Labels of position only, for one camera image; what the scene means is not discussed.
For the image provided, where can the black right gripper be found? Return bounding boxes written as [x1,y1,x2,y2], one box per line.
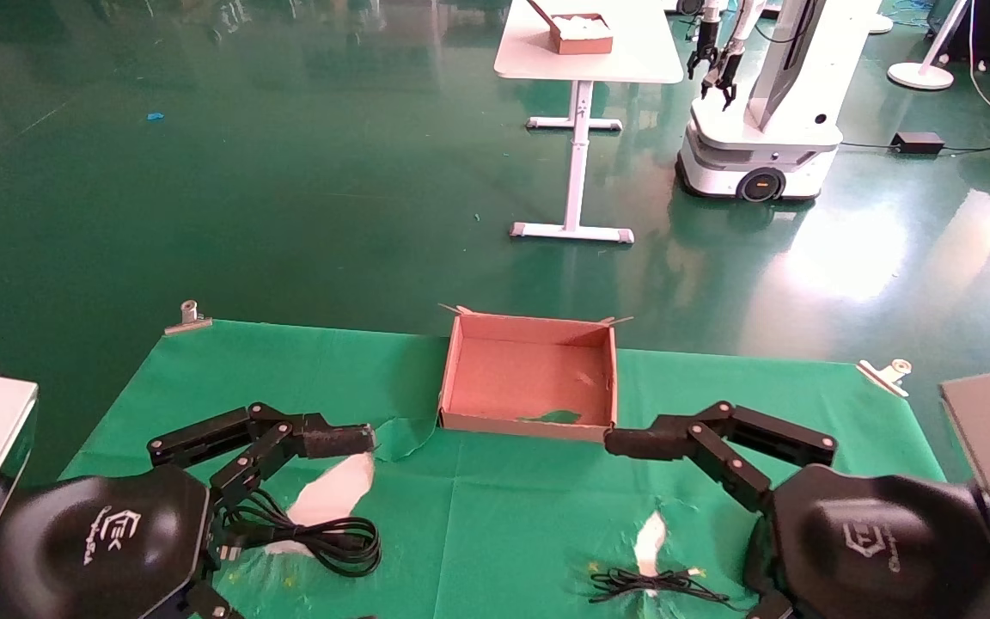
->
[603,400,990,619]

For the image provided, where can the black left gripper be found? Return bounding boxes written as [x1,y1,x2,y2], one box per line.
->
[0,401,377,619]

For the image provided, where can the thick black power cord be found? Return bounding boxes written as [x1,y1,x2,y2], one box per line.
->
[213,488,382,579]

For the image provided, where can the thin black cable bundle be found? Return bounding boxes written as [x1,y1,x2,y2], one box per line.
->
[588,563,733,610]

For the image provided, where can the white arm with black gripper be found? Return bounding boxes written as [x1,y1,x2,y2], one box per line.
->
[687,0,723,81]
[701,0,767,112]

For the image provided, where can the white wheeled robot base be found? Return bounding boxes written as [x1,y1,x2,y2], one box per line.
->
[675,0,884,205]

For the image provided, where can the open brown cardboard box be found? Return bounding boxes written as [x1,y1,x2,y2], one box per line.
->
[437,303,635,444]

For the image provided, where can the small cardboard box white contents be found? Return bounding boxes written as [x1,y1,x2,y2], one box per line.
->
[527,0,615,57]

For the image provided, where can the green table cloth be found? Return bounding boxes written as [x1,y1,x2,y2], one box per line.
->
[57,320,948,619]

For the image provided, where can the silver metal binder clip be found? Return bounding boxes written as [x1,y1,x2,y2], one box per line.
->
[163,299,213,336]
[856,358,914,399]

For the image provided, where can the black power adapter brick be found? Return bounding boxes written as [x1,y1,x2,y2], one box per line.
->
[890,131,946,156]

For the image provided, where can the white height-adjustable table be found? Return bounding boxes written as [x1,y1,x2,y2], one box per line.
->
[493,0,685,246]

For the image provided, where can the white round floor stand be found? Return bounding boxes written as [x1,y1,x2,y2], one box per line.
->
[887,0,974,92]

